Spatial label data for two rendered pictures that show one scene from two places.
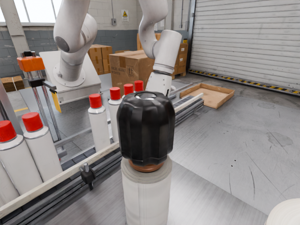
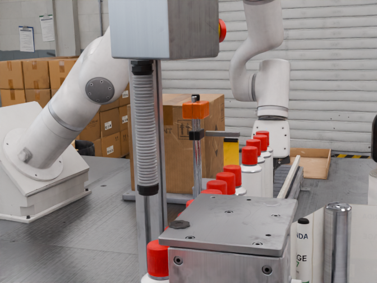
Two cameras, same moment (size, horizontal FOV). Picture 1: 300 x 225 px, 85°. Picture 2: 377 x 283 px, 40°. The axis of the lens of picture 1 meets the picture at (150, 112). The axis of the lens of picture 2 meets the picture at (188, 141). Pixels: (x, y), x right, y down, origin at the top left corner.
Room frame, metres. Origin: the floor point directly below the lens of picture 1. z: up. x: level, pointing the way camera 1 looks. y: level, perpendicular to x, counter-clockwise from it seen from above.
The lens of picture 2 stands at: (-0.47, 0.71, 1.32)
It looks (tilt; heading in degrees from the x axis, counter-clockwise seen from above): 12 degrees down; 336
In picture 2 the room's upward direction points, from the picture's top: 2 degrees counter-clockwise
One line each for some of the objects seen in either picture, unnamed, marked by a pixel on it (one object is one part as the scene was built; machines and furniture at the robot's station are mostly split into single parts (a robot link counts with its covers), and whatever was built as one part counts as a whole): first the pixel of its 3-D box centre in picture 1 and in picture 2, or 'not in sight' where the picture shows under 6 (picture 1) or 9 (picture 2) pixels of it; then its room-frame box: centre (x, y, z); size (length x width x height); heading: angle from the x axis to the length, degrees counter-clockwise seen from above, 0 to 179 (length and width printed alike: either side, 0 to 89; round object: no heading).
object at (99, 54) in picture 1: (86, 65); not in sight; (4.06, 1.53, 0.45); 1.20 x 0.84 x 0.89; 44
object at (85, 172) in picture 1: (89, 179); not in sight; (0.32, 0.17, 0.89); 0.03 x 0.03 x 0.12; 48
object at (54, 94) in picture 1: (56, 100); (231, 153); (0.38, 0.24, 1.09); 0.03 x 0.01 x 0.06; 48
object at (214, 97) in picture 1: (207, 93); (293, 161); (1.07, -0.40, 0.85); 0.30 x 0.26 x 0.04; 138
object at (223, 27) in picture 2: not in sight; (214, 30); (0.28, 0.33, 1.33); 0.04 x 0.03 x 0.04; 13
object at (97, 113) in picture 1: (99, 125); (249, 194); (0.45, 0.16, 0.98); 0.05 x 0.05 x 0.20
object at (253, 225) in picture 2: not in sight; (233, 219); (-0.05, 0.48, 1.14); 0.14 x 0.11 x 0.01; 138
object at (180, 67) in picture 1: (162, 56); (74, 115); (4.67, -0.34, 0.57); 1.20 x 0.85 x 1.14; 134
